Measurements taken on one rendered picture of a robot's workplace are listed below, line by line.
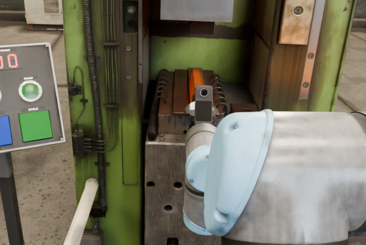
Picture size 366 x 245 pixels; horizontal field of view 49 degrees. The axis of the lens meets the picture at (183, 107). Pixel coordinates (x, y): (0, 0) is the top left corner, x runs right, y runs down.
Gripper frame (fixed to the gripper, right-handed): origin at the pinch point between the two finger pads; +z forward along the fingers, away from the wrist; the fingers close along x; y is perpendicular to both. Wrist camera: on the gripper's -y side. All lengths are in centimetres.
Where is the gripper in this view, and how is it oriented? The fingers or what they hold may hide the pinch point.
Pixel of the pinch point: (200, 101)
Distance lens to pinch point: 117.0
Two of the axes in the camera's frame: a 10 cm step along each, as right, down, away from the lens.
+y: -0.4, 9.2, 3.8
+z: -0.1, -3.8, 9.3
